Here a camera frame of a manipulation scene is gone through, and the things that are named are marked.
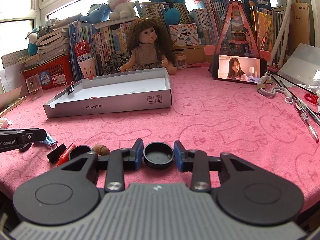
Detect light blue hair clip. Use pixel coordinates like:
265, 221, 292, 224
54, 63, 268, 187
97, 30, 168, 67
34, 133, 58, 148

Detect brown walnut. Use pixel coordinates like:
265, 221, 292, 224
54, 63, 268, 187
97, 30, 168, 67
92, 144, 110, 156

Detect black binder clip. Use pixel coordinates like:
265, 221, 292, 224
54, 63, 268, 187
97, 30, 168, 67
47, 144, 67, 164
63, 81, 74, 95

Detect black round cap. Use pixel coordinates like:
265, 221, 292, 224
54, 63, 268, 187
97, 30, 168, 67
69, 145, 91, 160
143, 142, 174, 170

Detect crumpled white tissue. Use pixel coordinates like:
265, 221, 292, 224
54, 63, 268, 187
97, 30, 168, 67
0, 117, 12, 129

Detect black binder clip on box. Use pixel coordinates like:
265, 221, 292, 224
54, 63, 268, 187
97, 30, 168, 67
63, 81, 74, 95

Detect red plastic crate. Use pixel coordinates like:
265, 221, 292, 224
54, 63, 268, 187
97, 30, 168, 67
22, 54, 73, 90

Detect white shallow cardboard box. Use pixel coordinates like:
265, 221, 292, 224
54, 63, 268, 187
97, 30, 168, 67
43, 68, 172, 118

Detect blue penguin plush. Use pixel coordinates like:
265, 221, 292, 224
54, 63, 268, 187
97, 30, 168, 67
25, 28, 39, 56

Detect white paper cup cat print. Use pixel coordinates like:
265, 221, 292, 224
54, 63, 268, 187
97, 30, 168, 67
79, 57, 97, 80

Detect pink bunny-print table cloth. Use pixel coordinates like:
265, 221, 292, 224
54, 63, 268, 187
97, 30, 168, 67
7, 68, 319, 209

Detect stack of books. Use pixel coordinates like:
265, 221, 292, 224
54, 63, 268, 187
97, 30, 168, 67
36, 14, 82, 64

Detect miniature black bicycle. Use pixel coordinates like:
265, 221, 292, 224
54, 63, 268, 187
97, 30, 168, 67
101, 54, 130, 75

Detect red Budweiser can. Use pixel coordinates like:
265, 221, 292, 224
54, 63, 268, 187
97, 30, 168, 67
74, 40, 91, 62

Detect smartphone playing video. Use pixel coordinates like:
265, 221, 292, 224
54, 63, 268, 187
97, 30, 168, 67
209, 54, 267, 84

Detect small glass jar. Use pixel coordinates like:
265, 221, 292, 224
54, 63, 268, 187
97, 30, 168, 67
174, 50, 187, 69

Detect row of upright books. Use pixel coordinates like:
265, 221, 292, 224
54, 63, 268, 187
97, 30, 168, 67
68, 0, 286, 81

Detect brown-haired doll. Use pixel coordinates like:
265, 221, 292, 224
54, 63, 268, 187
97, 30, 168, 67
120, 18, 177, 74

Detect red-tipped pen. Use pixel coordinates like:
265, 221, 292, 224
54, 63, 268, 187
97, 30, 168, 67
294, 103, 319, 143

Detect colourful white game box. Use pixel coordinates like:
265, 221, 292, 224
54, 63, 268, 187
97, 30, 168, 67
169, 23, 200, 46

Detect pink triangular dollhouse stand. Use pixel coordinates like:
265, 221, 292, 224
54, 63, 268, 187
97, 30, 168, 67
204, 1, 271, 61

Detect red scissors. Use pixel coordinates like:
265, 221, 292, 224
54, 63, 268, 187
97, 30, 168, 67
304, 93, 319, 105

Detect blue whale plush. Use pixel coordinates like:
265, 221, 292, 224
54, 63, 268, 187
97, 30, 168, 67
80, 3, 111, 24

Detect clear plastic folder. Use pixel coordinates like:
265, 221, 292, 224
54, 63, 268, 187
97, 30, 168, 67
277, 43, 320, 89

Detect pink white bunny plush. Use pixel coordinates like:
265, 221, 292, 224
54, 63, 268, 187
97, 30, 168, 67
107, 0, 136, 21

